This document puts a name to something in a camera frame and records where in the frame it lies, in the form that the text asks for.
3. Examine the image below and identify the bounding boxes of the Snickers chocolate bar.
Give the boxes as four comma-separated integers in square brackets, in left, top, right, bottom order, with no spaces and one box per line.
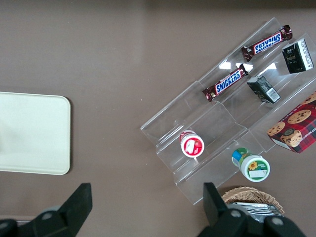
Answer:
[241,24,293,62]
[202,63,249,102]

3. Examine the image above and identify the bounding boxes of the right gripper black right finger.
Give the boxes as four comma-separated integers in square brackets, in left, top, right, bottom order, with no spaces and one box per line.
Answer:
[197,182,307,237]

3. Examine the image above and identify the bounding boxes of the light tan wicker basket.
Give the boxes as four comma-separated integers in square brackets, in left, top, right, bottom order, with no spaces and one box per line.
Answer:
[220,186,286,217]

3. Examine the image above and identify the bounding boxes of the silver foil container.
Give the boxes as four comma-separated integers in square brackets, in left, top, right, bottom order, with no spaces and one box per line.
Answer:
[226,201,282,223]

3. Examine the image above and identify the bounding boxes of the green label yogurt cup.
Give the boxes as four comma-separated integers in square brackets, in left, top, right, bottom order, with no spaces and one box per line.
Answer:
[231,147,271,182]

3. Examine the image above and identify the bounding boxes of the red label yogurt cup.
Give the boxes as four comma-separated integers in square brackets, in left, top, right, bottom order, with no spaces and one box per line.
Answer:
[179,129,205,158]

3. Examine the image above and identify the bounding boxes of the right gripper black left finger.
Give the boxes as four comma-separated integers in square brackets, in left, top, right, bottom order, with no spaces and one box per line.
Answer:
[0,182,93,237]

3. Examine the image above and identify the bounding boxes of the beige rectangular serving tray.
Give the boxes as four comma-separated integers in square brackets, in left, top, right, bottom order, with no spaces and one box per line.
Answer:
[0,91,72,176]

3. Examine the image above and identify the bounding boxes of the small black carton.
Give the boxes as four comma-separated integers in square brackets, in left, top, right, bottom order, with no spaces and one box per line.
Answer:
[246,75,282,103]
[281,39,315,75]

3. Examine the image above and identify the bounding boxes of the red plaid cookie box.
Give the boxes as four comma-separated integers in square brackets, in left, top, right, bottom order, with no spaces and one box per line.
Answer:
[267,91,316,154]

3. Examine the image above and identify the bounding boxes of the clear acrylic stepped stand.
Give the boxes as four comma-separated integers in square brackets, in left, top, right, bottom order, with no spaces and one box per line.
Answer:
[140,17,316,206]

